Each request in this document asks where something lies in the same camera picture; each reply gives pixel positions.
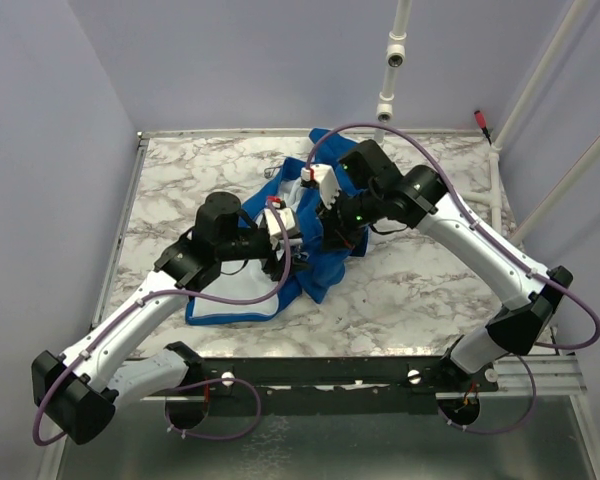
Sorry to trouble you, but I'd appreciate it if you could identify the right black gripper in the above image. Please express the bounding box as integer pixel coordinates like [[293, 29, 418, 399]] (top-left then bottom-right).
[[313, 188, 383, 252]]

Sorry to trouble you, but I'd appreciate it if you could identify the blue jacket with white lining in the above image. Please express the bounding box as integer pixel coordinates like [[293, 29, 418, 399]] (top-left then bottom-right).
[[184, 127, 372, 327]]

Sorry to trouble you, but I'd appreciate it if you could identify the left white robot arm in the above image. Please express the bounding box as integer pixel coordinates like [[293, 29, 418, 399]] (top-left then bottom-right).
[[31, 192, 302, 446]]

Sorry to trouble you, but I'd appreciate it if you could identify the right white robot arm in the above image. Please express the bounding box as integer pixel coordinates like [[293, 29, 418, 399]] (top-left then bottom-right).
[[301, 140, 573, 391]]

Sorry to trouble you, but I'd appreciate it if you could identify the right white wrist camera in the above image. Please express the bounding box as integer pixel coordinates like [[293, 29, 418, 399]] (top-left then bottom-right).
[[300, 164, 341, 210]]

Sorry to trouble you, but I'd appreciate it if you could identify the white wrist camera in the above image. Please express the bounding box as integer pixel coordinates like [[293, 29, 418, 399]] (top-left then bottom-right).
[[300, 164, 341, 210], [260, 196, 302, 248]]

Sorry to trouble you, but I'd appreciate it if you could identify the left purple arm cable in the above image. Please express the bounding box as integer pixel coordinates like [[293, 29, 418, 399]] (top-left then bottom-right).
[[32, 209, 294, 446]]

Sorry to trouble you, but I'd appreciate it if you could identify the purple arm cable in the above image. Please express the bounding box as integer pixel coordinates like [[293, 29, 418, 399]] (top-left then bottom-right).
[[32, 209, 294, 446], [305, 123, 600, 351]]

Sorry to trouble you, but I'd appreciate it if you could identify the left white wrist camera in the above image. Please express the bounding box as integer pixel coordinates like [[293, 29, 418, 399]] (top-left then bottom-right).
[[260, 196, 302, 248]]

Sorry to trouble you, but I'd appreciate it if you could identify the white PVC pipe frame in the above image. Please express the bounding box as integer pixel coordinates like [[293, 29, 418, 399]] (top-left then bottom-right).
[[393, 1, 600, 224]]

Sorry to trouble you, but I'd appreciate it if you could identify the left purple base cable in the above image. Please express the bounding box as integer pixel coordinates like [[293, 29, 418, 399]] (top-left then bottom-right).
[[164, 377, 262, 442]]

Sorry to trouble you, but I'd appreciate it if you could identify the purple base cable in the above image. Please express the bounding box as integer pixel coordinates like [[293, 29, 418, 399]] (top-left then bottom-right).
[[437, 354, 537, 435], [164, 377, 262, 442]]

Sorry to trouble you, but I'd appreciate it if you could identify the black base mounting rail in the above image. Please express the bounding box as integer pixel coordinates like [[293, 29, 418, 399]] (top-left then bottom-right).
[[165, 356, 498, 423]]

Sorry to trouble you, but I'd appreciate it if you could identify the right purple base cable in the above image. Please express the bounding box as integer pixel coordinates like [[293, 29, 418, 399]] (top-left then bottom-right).
[[437, 354, 537, 435]]

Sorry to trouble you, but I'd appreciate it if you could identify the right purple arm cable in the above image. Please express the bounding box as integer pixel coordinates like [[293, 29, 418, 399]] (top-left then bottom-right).
[[305, 123, 600, 351]]

